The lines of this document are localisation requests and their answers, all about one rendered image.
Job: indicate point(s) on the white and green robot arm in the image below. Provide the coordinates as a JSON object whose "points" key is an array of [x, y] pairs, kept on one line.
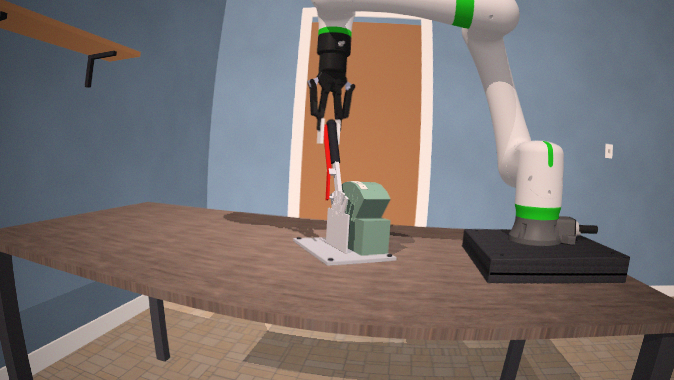
{"points": [[534, 168]]}

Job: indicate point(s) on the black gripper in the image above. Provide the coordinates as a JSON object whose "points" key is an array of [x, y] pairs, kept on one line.
{"points": [[332, 78]]}

